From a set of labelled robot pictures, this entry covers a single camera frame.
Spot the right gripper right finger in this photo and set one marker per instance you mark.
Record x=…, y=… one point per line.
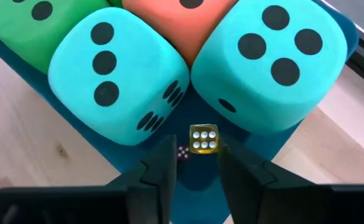
x=278, y=205

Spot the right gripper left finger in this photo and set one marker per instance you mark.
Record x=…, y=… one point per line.
x=122, y=205

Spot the small pink die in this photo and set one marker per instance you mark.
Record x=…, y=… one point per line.
x=183, y=153

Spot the small yellow die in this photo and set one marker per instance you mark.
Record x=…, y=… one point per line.
x=204, y=150

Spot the teal foam die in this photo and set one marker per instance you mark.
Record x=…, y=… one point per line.
x=132, y=62
x=278, y=102

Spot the orange foam die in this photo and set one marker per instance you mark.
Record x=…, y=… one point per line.
x=181, y=31

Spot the blue plastic bin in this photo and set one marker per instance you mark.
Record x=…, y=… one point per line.
x=197, y=174

